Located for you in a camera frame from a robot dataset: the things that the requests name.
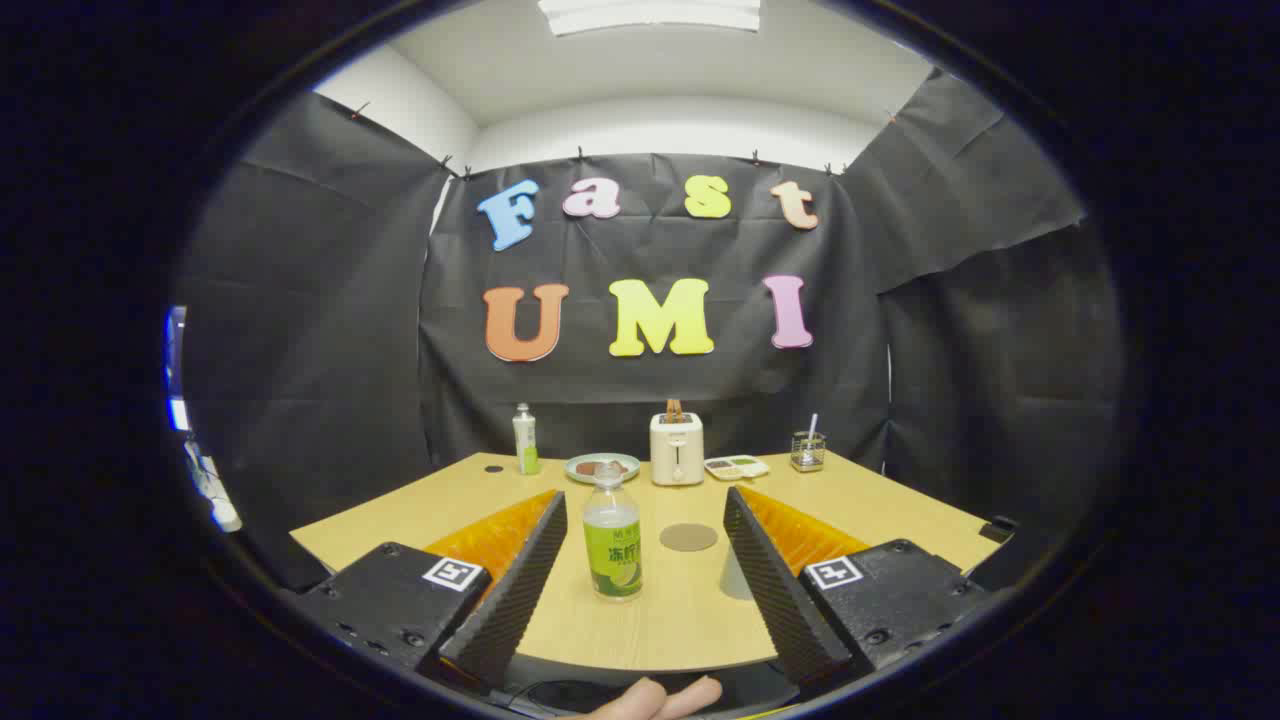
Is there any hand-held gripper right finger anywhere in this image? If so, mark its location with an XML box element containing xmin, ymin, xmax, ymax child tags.
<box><xmin>722</xmin><ymin>486</ymin><xmax>991</xmax><ymax>689</ymax></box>

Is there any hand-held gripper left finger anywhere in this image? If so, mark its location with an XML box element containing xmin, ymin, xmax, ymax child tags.
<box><xmin>296</xmin><ymin>488</ymin><xmax>569</xmax><ymax>691</ymax></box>

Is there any pale blue cup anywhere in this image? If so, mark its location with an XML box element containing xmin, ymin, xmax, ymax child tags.
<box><xmin>719</xmin><ymin>545</ymin><xmax>757</xmax><ymax>601</ymax></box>

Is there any green label juice bottle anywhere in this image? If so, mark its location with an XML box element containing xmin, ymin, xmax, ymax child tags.
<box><xmin>583</xmin><ymin>462</ymin><xmax>644</xmax><ymax>601</ymax></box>

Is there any small white green bottle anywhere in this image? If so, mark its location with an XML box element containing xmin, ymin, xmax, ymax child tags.
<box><xmin>512</xmin><ymin>403</ymin><xmax>542</xmax><ymax>476</ymax></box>

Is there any wooden table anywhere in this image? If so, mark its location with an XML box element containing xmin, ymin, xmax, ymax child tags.
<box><xmin>290</xmin><ymin>452</ymin><xmax>1001</xmax><ymax>673</ymax></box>

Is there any pale green plate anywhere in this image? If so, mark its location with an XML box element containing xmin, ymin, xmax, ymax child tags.
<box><xmin>565</xmin><ymin>453</ymin><xmax>641</xmax><ymax>485</ymax></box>

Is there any cream toaster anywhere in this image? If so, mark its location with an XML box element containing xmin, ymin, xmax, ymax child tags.
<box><xmin>650</xmin><ymin>412</ymin><xmax>706</xmax><ymax>487</ymax></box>

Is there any black backdrop cloth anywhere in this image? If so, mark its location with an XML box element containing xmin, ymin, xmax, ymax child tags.
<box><xmin>175</xmin><ymin>68</ymin><xmax>1126</xmax><ymax>591</ymax></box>

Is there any ceiling light panel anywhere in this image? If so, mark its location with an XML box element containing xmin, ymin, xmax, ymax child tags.
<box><xmin>538</xmin><ymin>0</ymin><xmax>761</xmax><ymax>37</ymax></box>

